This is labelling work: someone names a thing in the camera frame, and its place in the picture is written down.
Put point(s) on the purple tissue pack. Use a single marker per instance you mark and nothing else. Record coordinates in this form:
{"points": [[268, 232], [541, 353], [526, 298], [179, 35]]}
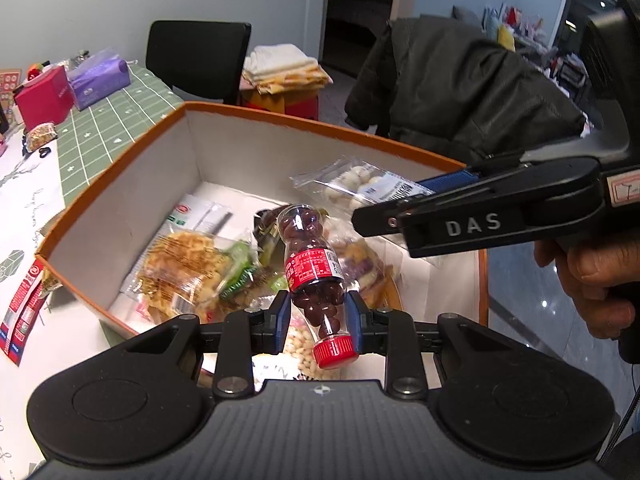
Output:
{"points": [[97, 85]]}

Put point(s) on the black binder clip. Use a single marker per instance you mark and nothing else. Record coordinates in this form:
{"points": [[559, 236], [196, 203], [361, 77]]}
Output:
{"points": [[44, 153]]}

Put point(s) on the tan dotted board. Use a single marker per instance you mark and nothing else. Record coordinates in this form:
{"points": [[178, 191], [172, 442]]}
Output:
{"points": [[9, 90]]}

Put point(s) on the dark jacket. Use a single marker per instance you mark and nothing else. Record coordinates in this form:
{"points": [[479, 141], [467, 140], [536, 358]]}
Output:
{"points": [[465, 90]]}

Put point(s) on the red candy bottle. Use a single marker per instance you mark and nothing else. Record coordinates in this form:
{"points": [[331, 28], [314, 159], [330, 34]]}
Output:
{"points": [[312, 265]]}

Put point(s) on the dark snack packet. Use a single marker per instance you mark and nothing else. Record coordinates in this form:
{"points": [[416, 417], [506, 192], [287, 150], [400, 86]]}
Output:
{"points": [[267, 232]]}

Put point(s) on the orange cardboard box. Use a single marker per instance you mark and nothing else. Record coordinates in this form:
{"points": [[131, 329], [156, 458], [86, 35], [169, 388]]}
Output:
{"points": [[250, 145]]}

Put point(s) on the glass holder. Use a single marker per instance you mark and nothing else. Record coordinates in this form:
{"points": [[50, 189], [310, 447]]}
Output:
{"points": [[77, 57]]}

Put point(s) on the clear packet of white balls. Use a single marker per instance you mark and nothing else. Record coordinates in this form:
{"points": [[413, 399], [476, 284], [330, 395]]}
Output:
{"points": [[350, 180]]}

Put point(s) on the white folded towel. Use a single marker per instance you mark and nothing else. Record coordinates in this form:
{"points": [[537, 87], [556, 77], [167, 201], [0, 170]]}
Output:
{"points": [[277, 57]]}

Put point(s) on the yellow cushion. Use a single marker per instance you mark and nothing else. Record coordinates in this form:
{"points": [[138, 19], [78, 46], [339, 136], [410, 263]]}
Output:
{"points": [[506, 37]]}

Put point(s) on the person's right hand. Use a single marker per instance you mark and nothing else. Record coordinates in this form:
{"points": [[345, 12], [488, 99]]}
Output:
{"points": [[600, 280]]}

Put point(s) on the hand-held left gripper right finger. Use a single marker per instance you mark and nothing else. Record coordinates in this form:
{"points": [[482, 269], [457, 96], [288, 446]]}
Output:
{"points": [[356, 320]]}

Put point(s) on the white packet with red logo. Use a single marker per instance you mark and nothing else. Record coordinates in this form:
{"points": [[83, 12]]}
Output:
{"points": [[195, 212]]}

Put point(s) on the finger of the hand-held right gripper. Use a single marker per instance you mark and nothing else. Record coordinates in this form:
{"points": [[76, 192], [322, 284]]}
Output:
{"points": [[450, 180], [425, 205]]}

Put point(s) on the glass balcony door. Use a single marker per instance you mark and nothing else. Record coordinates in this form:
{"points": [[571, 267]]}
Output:
{"points": [[582, 10]]}

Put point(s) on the clear peanut packet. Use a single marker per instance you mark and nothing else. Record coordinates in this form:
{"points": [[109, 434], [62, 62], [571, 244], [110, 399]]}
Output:
{"points": [[305, 350]]}

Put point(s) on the clear waffle crisp packet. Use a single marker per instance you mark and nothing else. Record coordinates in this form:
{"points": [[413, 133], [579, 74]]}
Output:
{"points": [[182, 265]]}

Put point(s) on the dish of fruit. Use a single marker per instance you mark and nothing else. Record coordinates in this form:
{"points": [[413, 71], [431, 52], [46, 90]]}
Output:
{"points": [[36, 70]]}

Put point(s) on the clear mixed cracker packet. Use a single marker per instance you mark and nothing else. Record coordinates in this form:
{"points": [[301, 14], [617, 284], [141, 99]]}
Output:
{"points": [[367, 265]]}

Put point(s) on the red plastic stool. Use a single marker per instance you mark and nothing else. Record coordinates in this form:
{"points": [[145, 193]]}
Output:
{"points": [[295, 107]]}

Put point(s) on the clear nut packet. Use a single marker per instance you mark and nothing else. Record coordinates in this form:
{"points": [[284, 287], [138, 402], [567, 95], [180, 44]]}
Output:
{"points": [[42, 136]]}

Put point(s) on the black chair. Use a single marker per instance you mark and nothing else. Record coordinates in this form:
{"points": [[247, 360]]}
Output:
{"points": [[200, 60]]}

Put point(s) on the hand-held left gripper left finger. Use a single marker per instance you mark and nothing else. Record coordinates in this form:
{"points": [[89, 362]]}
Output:
{"points": [[284, 320]]}

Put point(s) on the yellow folded cloth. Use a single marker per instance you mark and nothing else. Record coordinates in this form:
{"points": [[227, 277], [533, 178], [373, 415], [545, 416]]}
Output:
{"points": [[287, 80]]}

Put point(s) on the magenta gift box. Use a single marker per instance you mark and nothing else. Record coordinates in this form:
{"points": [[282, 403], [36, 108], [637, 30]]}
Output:
{"points": [[45, 100]]}

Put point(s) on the white deer print table runner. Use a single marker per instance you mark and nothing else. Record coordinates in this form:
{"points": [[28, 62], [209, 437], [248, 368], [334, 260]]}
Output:
{"points": [[20, 200]]}

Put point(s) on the red sausage packet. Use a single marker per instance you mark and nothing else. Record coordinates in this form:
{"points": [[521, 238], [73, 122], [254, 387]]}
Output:
{"points": [[17, 345], [27, 290]]}

